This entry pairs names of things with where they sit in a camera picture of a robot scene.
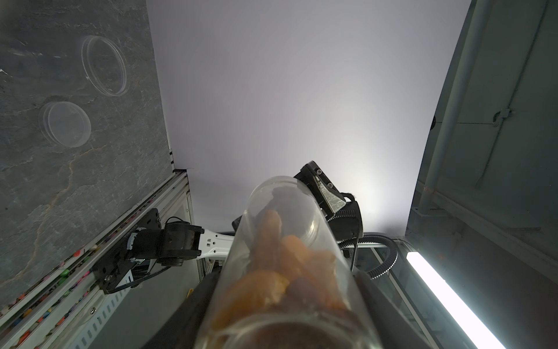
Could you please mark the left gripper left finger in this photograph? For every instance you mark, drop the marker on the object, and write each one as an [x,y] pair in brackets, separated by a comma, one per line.
[181,329]

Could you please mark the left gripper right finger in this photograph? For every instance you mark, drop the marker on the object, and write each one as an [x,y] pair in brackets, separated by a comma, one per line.
[394,330]

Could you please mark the clear jar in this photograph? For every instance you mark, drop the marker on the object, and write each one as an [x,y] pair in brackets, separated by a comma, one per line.
[304,296]

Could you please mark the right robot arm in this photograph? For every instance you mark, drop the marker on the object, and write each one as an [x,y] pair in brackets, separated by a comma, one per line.
[178,240]

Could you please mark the white vented cable duct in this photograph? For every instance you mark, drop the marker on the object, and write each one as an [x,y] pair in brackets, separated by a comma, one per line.
[96,317]

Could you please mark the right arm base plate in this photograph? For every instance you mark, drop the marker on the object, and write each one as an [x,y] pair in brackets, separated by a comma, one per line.
[119,259]

